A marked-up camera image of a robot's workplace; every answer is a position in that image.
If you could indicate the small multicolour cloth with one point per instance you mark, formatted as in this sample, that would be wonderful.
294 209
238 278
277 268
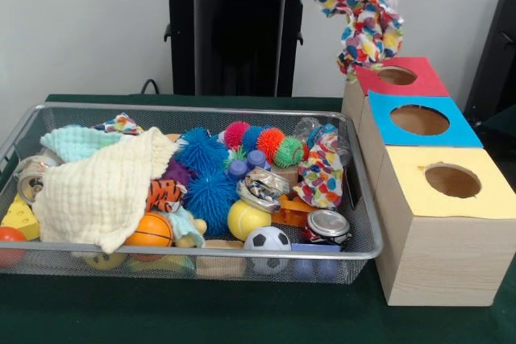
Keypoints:
363 26

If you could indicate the cream knitted cloth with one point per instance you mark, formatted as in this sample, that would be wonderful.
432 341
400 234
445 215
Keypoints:
97 191

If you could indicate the clear mesh bin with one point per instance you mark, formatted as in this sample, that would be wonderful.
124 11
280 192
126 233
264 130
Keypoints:
363 231

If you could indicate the wooden box with three holes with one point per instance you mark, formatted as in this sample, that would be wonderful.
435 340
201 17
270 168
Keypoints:
435 263

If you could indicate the blue spiky rubber ball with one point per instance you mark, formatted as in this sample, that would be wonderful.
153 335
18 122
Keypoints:
211 199
201 151

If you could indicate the multicolour patterned cloth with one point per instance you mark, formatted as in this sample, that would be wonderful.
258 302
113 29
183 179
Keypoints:
321 171

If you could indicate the yellow tennis ball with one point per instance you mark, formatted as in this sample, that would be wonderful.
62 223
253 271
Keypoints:
248 219

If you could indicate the black and white soccer ball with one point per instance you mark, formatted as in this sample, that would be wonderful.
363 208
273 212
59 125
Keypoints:
268 239

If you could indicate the crushed red drink can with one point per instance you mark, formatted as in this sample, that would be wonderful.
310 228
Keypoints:
329 223

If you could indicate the striped tiger plush toy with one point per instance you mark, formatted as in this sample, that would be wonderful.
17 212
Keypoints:
165 195

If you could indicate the orange toy basketball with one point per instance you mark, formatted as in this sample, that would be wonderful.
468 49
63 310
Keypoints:
149 231

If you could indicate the mint green cloth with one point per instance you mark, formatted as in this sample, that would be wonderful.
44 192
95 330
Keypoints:
72 142

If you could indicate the silver drink can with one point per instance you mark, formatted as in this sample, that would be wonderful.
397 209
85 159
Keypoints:
28 179

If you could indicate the yellow cheese wedge toy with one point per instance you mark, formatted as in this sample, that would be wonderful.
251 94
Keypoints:
20 221

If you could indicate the black monitor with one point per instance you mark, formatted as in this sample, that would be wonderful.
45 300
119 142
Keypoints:
496 62

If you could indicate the red ball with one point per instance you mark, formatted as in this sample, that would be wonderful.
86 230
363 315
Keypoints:
8 243

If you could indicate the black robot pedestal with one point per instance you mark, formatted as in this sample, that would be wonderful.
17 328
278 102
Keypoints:
234 46

